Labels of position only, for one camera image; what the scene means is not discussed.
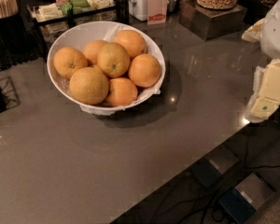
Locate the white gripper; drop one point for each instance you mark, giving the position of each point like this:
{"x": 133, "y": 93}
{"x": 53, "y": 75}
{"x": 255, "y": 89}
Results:
{"x": 276, "y": 32}

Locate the front left large orange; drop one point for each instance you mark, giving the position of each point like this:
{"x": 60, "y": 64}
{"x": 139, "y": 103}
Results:
{"x": 89, "y": 86}

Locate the dark metal box stand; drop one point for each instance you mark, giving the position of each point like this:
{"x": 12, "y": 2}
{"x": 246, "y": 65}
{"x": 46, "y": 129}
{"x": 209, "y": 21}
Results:
{"x": 210, "y": 23}

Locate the upper blue grey box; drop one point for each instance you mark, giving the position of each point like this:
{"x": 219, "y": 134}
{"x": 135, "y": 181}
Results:
{"x": 210, "y": 168}

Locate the blue grey box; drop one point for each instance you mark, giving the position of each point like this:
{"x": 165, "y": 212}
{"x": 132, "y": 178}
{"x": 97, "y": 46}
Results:
{"x": 243, "y": 200}
{"x": 210, "y": 168}

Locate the lower blue grey box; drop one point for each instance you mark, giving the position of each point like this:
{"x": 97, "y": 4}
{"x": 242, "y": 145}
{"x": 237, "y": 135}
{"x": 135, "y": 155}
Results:
{"x": 243, "y": 200}

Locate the black tray of sachets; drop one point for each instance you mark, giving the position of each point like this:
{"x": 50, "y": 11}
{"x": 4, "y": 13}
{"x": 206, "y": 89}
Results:
{"x": 52, "y": 19}

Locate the black stir stick holder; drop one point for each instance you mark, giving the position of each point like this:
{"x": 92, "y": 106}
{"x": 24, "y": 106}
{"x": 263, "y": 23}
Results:
{"x": 13, "y": 32}

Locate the black wire rack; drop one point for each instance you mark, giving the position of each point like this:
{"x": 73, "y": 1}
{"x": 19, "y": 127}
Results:
{"x": 9, "y": 97}

